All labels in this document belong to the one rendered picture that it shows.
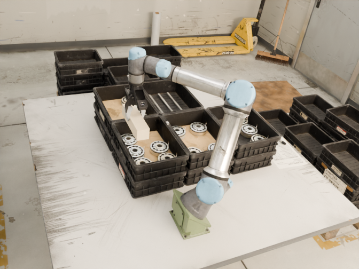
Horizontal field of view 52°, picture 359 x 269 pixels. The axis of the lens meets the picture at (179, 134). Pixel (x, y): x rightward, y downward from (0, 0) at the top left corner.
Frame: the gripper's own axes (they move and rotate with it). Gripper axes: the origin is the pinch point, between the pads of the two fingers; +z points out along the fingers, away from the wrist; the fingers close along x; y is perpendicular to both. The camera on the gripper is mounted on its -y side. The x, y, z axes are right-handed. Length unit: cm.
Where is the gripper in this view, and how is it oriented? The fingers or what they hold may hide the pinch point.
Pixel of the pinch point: (135, 118)
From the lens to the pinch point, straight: 183.7
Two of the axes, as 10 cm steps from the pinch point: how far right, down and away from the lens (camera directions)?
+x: -9.1, 1.5, -3.9
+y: -4.0, -5.7, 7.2
